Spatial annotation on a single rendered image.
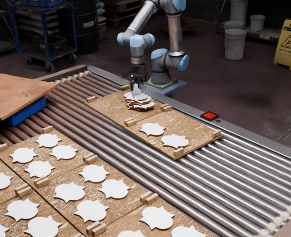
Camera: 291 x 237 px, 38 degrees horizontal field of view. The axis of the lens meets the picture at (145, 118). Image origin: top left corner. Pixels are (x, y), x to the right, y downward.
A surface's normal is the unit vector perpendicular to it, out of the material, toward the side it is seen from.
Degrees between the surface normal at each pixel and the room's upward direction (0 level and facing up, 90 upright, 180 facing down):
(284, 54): 77
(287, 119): 0
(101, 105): 0
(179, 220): 0
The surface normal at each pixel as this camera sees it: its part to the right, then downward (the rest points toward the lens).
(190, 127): -0.03, -0.88
